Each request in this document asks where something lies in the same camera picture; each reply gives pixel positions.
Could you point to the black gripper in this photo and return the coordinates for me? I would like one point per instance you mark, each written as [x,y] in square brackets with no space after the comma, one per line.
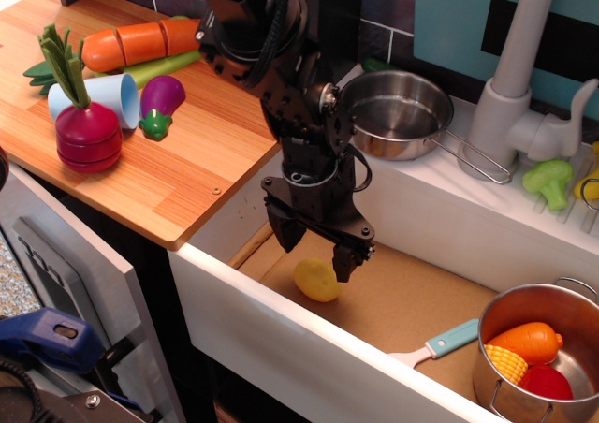
[328,210]

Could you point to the yellow toy potato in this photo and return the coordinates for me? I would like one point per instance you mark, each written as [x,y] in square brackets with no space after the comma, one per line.
[317,280]

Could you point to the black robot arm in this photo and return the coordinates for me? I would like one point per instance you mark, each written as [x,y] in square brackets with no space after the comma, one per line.
[263,47]

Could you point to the cardboard sink liner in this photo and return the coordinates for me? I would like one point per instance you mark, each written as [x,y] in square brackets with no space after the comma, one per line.
[394,302]

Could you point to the white toy sink basin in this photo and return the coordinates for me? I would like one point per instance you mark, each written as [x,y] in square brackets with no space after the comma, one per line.
[493,235]

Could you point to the green toy cucumber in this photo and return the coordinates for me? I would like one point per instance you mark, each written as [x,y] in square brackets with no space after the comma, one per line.
[371,64]

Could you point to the purple toy eggplant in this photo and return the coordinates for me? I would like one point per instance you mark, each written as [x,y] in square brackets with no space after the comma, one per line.
[160,98]

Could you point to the grey toy faucet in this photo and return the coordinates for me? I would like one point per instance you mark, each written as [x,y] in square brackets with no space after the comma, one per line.
[503,125]

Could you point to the yellow toy corn cob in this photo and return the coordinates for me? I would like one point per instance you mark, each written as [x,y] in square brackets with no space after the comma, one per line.
[509,364]

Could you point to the orange plastic toy carrot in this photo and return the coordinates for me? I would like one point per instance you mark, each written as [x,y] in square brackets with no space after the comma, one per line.
[536,342]

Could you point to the green toy broccoli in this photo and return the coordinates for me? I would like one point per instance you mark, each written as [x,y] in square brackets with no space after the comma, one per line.
[549,179]

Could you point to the light green toy celery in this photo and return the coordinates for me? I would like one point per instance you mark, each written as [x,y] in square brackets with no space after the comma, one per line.
[144,72]

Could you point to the grey oven door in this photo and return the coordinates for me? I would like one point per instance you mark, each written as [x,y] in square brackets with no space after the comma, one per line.
[72,269]

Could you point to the light blue cup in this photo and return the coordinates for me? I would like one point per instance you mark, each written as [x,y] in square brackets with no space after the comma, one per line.
[116,92]

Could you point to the red wooden toy radish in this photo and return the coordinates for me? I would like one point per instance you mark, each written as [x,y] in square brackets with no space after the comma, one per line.
[89,138]

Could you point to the red toy tomato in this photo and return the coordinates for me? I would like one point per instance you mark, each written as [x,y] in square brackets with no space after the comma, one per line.
[547,382]

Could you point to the teal board black rectangle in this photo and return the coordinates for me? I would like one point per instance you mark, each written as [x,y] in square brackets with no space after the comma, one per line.
[466,39]

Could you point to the yellow toy pepper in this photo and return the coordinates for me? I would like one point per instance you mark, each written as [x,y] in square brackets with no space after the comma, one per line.
[587,188]

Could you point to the blue clamp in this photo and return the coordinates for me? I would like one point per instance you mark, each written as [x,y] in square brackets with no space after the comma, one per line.
[55,338]

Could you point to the large wooden toy carrot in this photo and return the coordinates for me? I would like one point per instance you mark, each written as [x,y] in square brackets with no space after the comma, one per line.
[130,45]

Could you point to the dark green felt leaf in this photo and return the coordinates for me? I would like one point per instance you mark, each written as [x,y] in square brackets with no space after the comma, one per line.
[42,75]

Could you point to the steel saucepan with handle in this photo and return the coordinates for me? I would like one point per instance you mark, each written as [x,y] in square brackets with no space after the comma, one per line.
[401,116]

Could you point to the teal handled white spatula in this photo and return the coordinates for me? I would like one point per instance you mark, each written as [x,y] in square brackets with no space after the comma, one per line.
[440,345]

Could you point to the steel pot with handles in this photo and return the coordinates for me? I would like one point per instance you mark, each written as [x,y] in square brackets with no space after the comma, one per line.
[571,309]

